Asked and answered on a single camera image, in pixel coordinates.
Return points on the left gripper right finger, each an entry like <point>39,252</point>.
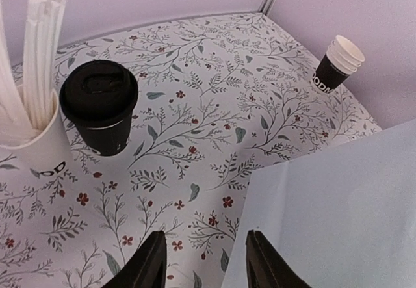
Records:
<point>265,267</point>

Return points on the light blue paper bag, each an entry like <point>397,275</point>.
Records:
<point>342,217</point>

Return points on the stack of paper cups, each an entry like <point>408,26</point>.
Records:
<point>342,59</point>

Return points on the black lidded coffee cup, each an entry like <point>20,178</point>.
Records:
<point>99,97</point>

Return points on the bundle of wrapped straws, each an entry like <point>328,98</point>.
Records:
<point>33,109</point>

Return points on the floral table mat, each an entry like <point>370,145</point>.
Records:
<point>219,97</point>

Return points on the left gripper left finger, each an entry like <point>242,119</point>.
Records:
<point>146,268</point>

